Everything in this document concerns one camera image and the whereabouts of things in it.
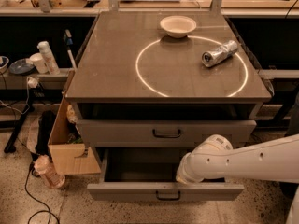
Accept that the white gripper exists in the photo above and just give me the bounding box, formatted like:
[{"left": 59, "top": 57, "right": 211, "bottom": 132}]
[{"left": 176, "top": 163, "right": 203, "bottom": 184}]

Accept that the grey drawer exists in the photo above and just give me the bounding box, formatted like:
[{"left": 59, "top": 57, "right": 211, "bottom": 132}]
[
  {"left": 87, "top": 147, "right": 244, "bottom": 202},
  {"left": 78, "top": 119, "right": 256, "bottom": 147}
]

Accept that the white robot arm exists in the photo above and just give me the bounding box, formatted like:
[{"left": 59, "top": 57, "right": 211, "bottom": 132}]
[{"left": 176, "top": 134, "right": 299, "bottom": 185}]

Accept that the grey drawer cabinet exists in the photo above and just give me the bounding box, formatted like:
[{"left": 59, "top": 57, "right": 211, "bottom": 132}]
[{"left": 64, "top": 10, "right": 273, "bottom": 201}]

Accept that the grey top drawer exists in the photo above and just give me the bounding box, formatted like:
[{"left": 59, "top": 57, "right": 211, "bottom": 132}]
[{"left": 78, "top": 119, "right": 256, "bottom": 147}]

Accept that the crushed silver can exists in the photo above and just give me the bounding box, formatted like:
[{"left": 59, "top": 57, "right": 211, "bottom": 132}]
[{"left": 202, "top": 40, "right": 238, "bottom": 68}]

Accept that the cardboard box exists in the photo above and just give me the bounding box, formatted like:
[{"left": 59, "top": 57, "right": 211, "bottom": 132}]
[{"left": 48, "top": 70, "right": 101, "bottom": 175}]

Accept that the white paper bowl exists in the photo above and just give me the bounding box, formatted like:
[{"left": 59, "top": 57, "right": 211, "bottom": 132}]
[{"left": 160, "top": 16, "right": 196, "bottom": 38}]

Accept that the black bag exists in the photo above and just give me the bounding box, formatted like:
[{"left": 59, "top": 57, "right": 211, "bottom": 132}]
[{"left": 36, "top": 110, "right": 56, "bottom": 155}]

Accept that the white spray bottle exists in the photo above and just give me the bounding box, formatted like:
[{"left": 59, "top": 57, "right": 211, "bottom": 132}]
[{"left": 37, "top": 41, "right": 60, "bottom": 75}]

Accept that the white power adapter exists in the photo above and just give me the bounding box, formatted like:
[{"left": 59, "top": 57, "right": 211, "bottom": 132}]
[{"left": 27, "top": 77, "right": 39, "bottom": 88}]

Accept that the white paper cup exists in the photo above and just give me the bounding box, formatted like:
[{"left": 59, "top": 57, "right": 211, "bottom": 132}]
[{"left": 30, "top": 53, "right": 48, "bottom": 74}]

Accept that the blue plate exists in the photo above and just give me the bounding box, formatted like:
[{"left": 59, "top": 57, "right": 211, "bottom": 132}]
[{"left": 8, "top": 58, "right": 35, "bottom": 76}]

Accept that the small bowl at edge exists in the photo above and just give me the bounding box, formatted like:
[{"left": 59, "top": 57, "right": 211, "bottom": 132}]
[{"left": 0, "top": 56, "right": 9, "bottom": 74}]

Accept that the black floor cable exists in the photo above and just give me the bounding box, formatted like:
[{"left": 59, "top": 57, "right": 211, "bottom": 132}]
[{"left": 23, "top": 161, "right": 61, "bottom": 224}]

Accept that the blue handled brush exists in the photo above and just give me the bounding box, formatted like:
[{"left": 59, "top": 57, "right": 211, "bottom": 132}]
[{"left": 64, "top": 29, "right": 77, "bottom": 70}]

